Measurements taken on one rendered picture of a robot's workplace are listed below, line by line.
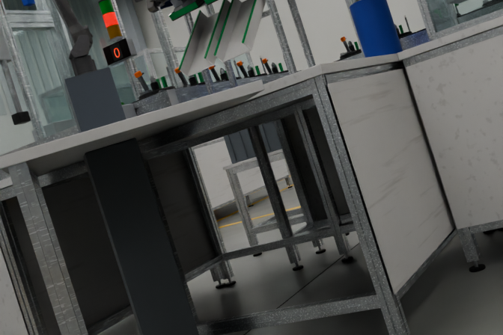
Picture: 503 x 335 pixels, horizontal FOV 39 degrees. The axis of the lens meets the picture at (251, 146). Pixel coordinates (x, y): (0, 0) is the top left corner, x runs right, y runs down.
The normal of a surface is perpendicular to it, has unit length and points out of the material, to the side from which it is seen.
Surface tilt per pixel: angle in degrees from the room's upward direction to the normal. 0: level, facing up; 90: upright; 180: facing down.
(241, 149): 90
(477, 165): 90
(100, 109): 90
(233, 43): 45
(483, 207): 90
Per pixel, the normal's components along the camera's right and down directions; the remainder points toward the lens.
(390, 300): -0.47, 0.15
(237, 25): -0.65, -0.54
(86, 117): 0.26, -0.08
